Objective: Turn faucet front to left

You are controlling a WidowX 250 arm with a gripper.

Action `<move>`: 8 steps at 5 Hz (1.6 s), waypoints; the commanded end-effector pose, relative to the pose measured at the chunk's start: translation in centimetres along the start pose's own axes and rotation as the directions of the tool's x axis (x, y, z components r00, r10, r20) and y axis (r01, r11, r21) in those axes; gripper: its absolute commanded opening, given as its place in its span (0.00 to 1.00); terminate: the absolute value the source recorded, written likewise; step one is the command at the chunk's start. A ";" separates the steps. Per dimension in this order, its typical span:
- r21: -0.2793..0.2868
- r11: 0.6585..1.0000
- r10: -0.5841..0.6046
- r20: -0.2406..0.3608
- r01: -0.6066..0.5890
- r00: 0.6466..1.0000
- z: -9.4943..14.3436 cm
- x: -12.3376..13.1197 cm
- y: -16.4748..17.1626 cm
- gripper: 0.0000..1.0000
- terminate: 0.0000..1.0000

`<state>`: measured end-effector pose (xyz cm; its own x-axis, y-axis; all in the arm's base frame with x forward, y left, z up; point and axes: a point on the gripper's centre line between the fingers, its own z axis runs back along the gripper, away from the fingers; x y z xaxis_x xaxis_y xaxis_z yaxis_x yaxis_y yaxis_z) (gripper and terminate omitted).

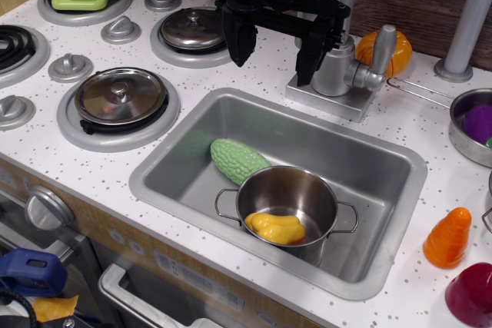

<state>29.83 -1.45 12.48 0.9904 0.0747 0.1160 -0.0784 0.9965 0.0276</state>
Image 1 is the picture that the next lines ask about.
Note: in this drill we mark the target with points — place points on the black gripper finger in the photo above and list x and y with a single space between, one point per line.
318 37
240 35

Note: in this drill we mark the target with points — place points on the silver toy faucet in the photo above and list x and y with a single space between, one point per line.
343 85

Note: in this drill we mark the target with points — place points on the orange toy pumpkin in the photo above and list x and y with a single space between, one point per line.
401 57

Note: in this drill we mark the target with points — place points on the steel lid rear burner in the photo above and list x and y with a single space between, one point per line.
193 29

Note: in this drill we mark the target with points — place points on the steel lid burner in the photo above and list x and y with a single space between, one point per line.
193 29
119 96

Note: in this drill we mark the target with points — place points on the grey stove knob rear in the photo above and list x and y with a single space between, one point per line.
162 5

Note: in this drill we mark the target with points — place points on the grey stove knob middle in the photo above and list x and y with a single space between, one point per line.
121 31

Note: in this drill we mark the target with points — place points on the green toy bitter gourd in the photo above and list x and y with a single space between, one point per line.
236 161

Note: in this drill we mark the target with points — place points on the steel lid front burner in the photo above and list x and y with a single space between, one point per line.
119 96

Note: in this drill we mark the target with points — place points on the grey vertical pole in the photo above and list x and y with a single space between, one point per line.
456 67

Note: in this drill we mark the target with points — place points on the green plastic tray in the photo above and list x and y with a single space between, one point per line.
79 5

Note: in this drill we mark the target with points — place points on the grey stove knob centre-left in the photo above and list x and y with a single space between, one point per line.
70 68

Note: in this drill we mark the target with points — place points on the purple toy eggplant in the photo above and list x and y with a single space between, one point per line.
477 123

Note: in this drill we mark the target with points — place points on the yellow toy bell pepper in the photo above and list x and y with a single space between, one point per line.
277 229

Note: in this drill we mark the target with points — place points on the black coil left burner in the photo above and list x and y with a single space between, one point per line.
24 51

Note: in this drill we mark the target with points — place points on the grey stove knob front-left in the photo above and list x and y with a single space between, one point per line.
15 112

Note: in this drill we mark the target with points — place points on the orange toy carrot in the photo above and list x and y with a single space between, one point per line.
446 244

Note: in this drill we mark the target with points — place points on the grey oven dial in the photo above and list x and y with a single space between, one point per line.
46 211

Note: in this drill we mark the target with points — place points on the dark red toy cup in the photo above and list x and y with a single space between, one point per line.
468 296

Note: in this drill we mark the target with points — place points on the yellow cloth piece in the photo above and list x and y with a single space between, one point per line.
53 308

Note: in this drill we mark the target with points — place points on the steel pot with handles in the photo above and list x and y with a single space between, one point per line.
284 190

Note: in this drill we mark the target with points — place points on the steel saucepan long handle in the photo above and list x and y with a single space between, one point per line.
458 107

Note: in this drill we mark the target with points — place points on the silver oven door handle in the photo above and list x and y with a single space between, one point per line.
109 285

